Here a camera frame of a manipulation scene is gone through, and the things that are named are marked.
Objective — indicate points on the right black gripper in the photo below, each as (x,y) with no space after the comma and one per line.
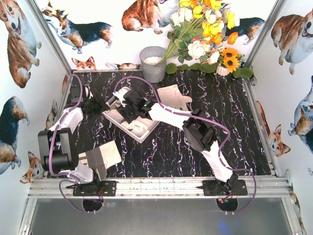
(125,112)

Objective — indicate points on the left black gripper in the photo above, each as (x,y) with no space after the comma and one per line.
(94,105)

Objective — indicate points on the white perforated storage basket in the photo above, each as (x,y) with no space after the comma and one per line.
(115,103)

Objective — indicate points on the grey-palm glove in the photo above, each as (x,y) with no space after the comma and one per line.
(138,127)
(94,159)

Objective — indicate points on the white glove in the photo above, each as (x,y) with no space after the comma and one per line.
(172,97)
(110,154)

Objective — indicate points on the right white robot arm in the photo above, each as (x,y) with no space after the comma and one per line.
(200,133)

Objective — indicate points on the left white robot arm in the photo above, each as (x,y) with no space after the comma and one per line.
(58,152)

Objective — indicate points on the grey metal bucket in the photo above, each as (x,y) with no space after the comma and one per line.
(153,67)

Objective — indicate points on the artificial flower bouquet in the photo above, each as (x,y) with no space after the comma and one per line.
(198,30)

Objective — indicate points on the sunflower pot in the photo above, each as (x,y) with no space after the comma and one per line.
(229,61)

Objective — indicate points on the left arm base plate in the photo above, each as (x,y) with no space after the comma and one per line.
(105,188)

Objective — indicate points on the aluminium front rail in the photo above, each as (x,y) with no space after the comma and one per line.
(181,187)

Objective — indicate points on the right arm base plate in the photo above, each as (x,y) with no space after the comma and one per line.
(215,188)

